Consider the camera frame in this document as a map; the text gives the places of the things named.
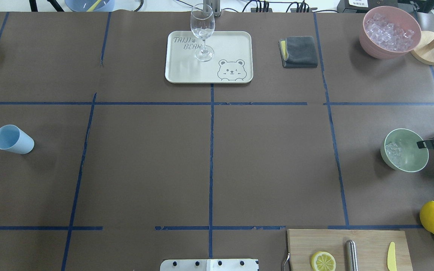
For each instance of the yellow plastic knife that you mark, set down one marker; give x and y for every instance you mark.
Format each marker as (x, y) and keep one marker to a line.
(391, 257)

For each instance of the light blue plastic cup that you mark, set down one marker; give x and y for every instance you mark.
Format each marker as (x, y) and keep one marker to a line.
(14, 140)

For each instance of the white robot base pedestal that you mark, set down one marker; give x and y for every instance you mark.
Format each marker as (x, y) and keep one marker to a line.
(210, 265)

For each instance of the yellow plastic fork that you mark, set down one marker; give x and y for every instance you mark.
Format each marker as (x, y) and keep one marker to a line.
(93, 6)

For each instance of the blue bowl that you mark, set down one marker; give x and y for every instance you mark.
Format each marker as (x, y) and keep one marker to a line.
(84, 5)

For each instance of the pink bowl with ice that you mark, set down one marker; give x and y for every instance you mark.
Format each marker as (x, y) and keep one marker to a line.
(388, 32)

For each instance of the lemon half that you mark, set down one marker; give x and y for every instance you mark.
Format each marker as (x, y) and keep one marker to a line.
(323, 261)

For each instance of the clear wine glass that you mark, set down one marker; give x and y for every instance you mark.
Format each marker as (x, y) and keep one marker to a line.
(203, 26)

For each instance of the aluminium frame post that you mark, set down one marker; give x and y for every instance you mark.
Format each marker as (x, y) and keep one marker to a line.
(215, 5)

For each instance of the green bowl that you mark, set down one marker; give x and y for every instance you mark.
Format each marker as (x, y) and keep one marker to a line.
(414, 159)

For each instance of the ice cubes in bowl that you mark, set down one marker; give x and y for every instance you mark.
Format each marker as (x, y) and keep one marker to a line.
(394, 154)

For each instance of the grey folded cloth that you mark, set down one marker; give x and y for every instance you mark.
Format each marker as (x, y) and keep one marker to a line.
(298, 52)

